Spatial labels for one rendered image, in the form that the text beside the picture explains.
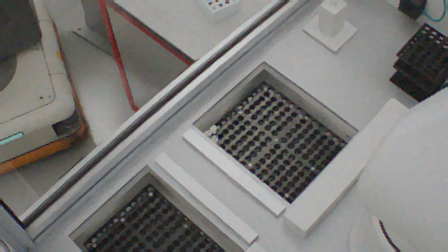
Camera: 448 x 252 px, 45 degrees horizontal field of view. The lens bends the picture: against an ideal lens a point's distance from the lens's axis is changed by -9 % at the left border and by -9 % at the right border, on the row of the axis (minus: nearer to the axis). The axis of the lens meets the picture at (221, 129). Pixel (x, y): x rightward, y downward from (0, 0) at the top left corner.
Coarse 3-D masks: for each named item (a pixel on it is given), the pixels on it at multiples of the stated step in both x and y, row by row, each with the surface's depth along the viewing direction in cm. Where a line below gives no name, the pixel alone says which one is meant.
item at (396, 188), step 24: (432, 96) 44; (408, 120) 42; (432, 120) 42; (384, 144) 42; (408, 144) 41; (432, 144) 41; (384, 168) 42; (408, 168) 41; (432, 168) 40; (360, 192) 44; (384, 192) 42; (408, 192) 41; (432, 192) 40; (360, 216) 94; (384, 216) 43; (408, 216) 41; (432, 216) 40; (336, 240) 94; (360, 240) 87; (384, 240) 76; (408, 240) 43; (432, 240) 41
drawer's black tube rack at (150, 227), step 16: (144, 208) 105; (160, 208) 105; (176, 208) 105; (128, 224) 104; (144, 224) 104; (160, 224) 103; (176, 224) 106; (192, 224) 103; (112, 240) 102; (128, 240) 102; (144, 240) 102; (160, 240) 105; (176, 240) 102; (192, 240) 105; (208, 240) 104
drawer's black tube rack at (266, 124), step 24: (264, 96) 117; (240, 120) 117; (264, 120) 114; (288, 120) 117; (312, 120) 113; (240, 144) 115; (264, 144) 114; (288, 144) 111; (312, 144) 110; (336, 144) 110; (264, 168) 108; (288, 168) 108; (312, 168) 108; (288, 192) 105
